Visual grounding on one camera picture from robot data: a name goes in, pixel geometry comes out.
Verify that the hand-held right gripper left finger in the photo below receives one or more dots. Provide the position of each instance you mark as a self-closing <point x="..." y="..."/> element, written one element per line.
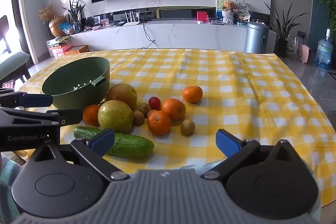
<point x="101" y="141"/>

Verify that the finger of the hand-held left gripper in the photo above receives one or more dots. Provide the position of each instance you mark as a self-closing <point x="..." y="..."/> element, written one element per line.
<point x="36" y="100"/>
<point x="67" y="116"/>

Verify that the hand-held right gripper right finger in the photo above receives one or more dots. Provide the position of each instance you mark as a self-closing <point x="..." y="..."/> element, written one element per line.
<point x="227" y="144"/>

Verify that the orange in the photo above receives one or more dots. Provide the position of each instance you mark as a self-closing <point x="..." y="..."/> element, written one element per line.
<point x="90" y="115"/>
<point x="158" y="123"/>
<point x="173" y="108"/>
<point x="193" y="94"/>

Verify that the yellow-green pear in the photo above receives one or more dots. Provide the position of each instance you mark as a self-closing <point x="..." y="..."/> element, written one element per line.
<point x="115" y="115"/>

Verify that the green cucumber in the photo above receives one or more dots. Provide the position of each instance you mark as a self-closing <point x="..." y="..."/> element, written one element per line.
<point x="131" y="144"/>

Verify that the green bowl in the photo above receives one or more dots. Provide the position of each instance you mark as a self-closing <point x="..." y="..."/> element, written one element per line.
<point x="78" y="77"/>

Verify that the brownish pear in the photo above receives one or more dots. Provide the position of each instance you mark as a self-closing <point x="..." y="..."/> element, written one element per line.
<point x="122" y="94"/>

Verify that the red cherry tomato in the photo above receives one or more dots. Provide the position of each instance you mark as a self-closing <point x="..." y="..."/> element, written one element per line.
<point x="154" y="103"/>

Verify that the teal checked cloth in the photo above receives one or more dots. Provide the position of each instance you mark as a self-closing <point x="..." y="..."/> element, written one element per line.
<point x="8" y="176"/>

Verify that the green cushioned chair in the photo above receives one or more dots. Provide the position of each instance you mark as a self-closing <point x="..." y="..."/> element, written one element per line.
<point x="13" y="64"/>

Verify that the yellow checked tablecloth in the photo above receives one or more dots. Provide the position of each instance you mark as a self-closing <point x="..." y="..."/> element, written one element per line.
<point x="236" y="98"/>

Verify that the stack of orange boxes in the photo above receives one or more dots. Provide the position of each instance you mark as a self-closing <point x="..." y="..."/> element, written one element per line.
<point x="65" y="50"/>

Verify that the dark wooden chair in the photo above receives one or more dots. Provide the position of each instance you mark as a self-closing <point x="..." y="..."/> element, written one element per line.
<point x="4" y="35"/>

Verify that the gold vase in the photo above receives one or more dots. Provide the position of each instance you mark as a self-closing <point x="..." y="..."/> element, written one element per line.
<point x="56" y="26"/>

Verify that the blue snack bag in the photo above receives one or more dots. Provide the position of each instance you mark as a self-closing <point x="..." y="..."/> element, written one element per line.
<point x="66" y="28"/>

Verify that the dried flowers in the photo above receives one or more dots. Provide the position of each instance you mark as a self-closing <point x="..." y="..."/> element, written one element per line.
<point x="46" y="12"/>

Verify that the orchid plant in glass vase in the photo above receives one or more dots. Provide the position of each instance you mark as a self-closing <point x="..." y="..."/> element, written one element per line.
<point x="76" y="11"/>

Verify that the silver trash can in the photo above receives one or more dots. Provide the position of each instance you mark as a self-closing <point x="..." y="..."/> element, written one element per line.
<point x="256" y="37"/>

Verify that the white router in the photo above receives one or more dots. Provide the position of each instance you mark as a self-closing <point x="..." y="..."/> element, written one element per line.
<point x="132" y="22"/>

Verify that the white plastic bag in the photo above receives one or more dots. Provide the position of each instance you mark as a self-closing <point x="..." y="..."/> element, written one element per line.
<point x="292" y="48"/>

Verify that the white marble TV cabinet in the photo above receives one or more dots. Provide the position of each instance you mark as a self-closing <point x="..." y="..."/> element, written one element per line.
<point x="183" y="35"/>

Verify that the pink heater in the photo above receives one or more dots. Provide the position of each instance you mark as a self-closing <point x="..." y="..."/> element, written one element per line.
<point x="304" y="53"/>

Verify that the tall-leaf potted plant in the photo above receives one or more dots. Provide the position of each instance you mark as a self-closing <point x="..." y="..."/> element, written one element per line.
<point x="283" y="29"/>

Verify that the red box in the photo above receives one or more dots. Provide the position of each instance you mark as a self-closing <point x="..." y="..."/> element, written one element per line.
<point x="202" y="16"/>

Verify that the blue water jug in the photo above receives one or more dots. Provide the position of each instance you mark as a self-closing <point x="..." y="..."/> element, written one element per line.
<point x="325" y="52"/>

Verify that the blue picture book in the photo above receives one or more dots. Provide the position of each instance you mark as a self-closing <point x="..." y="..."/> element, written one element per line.
<point x="219" y="7"/>

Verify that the round painted fan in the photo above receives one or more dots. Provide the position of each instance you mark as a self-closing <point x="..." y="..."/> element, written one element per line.
<point x="242" y="7"/>

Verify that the brown teddy bear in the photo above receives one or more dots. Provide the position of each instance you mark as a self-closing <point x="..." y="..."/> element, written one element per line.
<point x="228" y="5"/>

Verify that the wall socket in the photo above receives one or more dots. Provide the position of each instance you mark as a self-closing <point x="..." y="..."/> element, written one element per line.
<point x="302" y="34"/>

